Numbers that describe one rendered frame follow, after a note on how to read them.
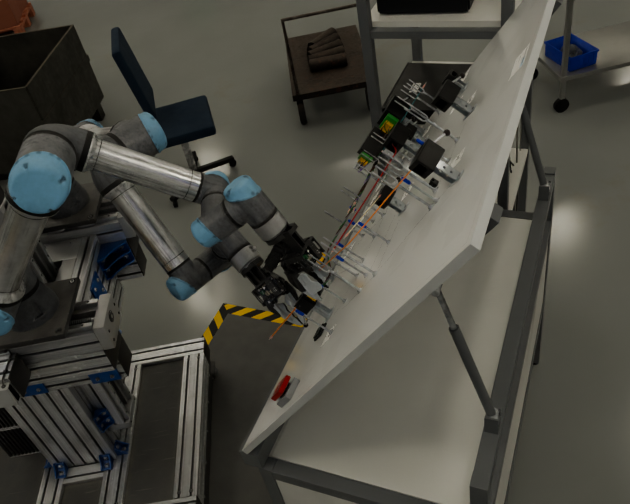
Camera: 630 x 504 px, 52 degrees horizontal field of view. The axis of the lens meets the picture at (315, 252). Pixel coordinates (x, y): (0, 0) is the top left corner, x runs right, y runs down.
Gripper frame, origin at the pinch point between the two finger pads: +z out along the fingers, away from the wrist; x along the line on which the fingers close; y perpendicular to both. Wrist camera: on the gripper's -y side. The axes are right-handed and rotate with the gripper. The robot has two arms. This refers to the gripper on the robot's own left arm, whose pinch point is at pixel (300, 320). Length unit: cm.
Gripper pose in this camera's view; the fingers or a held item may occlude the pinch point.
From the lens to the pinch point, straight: 177.7
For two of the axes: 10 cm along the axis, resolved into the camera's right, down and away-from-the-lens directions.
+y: -1.9, -0.1, -9.8
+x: 7.3, -6.7, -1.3
